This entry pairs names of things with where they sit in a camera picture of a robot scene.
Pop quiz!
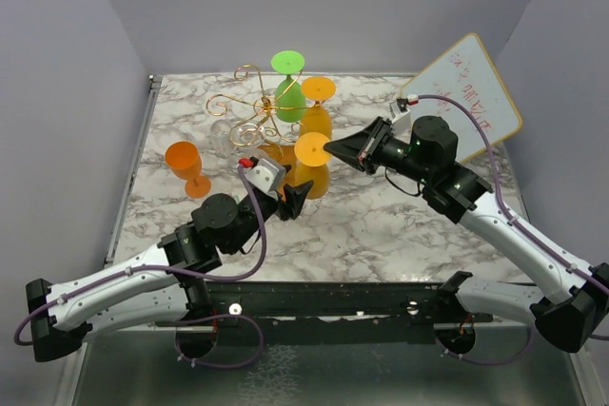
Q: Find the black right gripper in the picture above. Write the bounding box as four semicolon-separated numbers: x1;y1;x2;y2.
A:
324;116;432;184

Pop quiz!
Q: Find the yellow plastic wine glass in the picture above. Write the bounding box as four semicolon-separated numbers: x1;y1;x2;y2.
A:
300;75;336;140

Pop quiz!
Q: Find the green plastic wine glass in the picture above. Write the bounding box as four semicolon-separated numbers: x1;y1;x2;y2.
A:
270;49;306;124

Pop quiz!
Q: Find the clear wine glass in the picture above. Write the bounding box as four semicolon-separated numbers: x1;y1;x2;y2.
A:
209;120;265;154
238;147;277;173

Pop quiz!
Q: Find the orange plastic wine glass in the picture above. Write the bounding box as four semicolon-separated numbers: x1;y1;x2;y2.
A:
165;141;211;199

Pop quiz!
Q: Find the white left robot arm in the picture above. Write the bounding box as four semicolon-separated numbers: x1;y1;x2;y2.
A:
14;178;313;362

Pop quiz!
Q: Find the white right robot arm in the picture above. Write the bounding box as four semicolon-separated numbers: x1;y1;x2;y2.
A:
324;116;608;353

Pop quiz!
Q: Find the wooden rack base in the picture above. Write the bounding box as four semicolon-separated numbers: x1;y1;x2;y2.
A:
259;143;296;198

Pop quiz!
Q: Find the yellow-framed whiteboard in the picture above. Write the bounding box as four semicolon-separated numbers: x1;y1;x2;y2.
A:
400;33;522;164

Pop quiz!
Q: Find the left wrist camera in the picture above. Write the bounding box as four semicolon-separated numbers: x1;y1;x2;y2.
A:
238;157;286;200

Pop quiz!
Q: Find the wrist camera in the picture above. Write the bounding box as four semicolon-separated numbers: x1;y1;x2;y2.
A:
389;94;420;131
238;157;286;200

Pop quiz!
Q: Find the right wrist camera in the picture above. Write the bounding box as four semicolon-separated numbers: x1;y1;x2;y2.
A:
389;94;420;131

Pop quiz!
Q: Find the gold wire glass rack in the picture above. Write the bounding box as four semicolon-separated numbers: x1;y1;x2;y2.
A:
205;64;300;145

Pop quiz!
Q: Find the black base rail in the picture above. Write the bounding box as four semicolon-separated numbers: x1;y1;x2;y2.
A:
176;281;491;346

